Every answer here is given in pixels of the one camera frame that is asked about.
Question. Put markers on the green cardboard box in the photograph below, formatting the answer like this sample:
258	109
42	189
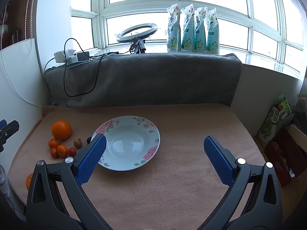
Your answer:
279	112

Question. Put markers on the teal refill pouch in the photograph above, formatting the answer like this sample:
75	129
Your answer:
174	30
188	28
199	29
212	32

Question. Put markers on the large mandarin orange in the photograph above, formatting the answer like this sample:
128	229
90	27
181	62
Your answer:
28	181

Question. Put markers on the small tangerine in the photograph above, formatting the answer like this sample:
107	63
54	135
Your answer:
53	143
62	151

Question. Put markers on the peach blanket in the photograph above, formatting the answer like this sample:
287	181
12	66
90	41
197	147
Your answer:
177	189

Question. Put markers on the brown longan fruit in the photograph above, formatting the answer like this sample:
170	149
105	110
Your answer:
77	143

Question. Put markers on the black power adapter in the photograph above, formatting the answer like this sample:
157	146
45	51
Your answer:
83	56

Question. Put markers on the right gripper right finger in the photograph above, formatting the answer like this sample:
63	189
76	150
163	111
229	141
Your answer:
253	199

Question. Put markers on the ring light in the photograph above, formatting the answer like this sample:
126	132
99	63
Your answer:
136	36

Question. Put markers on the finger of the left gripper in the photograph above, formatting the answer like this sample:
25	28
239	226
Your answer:
6	131

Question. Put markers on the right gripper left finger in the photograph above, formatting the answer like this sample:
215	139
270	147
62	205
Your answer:
56	199

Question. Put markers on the brown cardboard box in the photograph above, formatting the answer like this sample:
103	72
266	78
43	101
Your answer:
286	156

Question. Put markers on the dark chestnut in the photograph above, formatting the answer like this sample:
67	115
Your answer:
88	140

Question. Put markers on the grey cushion backrest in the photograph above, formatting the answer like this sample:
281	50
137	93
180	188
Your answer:
145	79

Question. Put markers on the white power strip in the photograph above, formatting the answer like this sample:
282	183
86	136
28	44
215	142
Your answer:
67	56

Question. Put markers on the floral white plate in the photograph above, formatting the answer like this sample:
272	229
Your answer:
132	141

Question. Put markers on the red cherry tomato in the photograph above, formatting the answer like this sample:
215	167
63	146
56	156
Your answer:
53	153
72	152

